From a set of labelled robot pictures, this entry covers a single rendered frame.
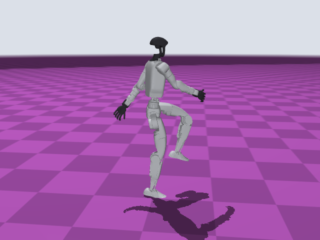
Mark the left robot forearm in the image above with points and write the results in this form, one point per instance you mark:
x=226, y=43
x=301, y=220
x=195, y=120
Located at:
x=135, y=91

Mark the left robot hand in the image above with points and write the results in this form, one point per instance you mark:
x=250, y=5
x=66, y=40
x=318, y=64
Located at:
x=121, y=111

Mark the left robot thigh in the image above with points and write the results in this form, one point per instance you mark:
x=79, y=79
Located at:
x=173, y=110

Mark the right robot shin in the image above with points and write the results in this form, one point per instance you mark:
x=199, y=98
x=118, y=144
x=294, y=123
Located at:
x=154, y=171

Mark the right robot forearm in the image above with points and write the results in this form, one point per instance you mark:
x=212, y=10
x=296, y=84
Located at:
x=187, y=89

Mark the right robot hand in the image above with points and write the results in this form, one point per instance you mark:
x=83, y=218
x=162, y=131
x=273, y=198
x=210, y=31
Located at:
x=201, y=95

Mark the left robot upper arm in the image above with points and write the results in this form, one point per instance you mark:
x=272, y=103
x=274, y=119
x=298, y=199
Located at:
x=141, y=82

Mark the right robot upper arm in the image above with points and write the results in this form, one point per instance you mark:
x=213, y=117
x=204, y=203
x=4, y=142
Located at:
x=164, y=69

